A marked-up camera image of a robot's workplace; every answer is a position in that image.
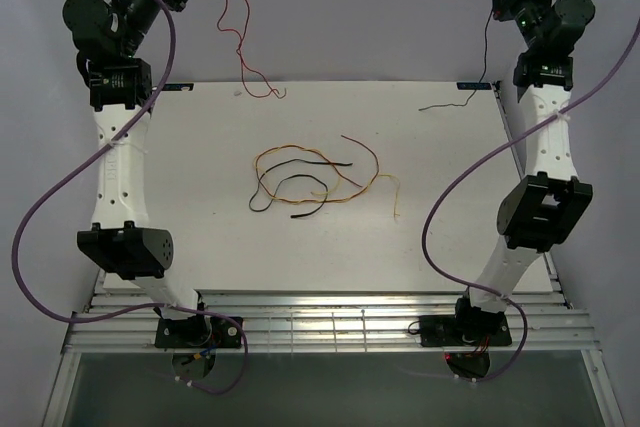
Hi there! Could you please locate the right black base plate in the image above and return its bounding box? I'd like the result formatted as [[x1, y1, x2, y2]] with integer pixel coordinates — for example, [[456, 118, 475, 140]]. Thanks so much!
[[407, 315, 512, 347]]

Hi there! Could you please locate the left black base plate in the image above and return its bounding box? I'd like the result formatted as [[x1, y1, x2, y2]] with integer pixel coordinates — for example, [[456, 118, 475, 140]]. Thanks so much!
[[154, 315, 242, 349]]

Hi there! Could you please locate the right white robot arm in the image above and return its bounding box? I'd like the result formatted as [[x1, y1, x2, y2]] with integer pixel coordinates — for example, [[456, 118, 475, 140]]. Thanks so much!
[[451, 0, 595, 344]]

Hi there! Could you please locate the yellow wire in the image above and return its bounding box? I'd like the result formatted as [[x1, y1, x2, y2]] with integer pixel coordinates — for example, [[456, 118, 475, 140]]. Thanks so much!
[[253, 146, 401, 219]]

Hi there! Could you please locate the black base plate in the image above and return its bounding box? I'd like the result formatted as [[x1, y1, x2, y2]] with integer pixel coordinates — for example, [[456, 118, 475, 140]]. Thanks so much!
[[154, 315, 242, 349], [407, 315, 512, 347]]

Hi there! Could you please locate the aluminium rail frame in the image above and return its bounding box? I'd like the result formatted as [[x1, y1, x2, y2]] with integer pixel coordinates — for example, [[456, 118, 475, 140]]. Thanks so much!
[[45, 82, 624, 426]]

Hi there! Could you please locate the blue logo sticker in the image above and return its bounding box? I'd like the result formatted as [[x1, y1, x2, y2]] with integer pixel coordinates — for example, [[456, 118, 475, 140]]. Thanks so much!
[[163, 83, 194, 92], [456, 82, 492, 91]]

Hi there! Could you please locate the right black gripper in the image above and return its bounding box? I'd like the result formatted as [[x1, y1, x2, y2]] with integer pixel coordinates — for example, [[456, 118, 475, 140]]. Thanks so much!
[[490, 0, 561, 53]]

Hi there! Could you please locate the black wire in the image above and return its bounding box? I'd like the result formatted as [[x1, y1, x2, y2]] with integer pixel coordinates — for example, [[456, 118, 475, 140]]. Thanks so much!
[[418, 0, 551, 112], [248, 157, 355, 220]]

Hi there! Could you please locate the left blue logo sticker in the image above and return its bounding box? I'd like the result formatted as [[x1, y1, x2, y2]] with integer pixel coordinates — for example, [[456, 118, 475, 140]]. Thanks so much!
[[163, 83, 194, 92]]

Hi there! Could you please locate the right blue logo sticker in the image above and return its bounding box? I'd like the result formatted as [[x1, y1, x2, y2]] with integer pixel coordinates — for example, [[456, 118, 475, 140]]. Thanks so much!
[[456, 82, 492, 91]]

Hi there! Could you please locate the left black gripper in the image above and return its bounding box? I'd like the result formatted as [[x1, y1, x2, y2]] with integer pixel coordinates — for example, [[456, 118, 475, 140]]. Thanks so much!
[[111, 0, 204, 59]]

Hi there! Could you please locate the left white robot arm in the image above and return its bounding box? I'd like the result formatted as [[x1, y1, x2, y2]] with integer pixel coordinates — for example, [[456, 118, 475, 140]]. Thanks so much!
[[62, 0, 212, 347]]

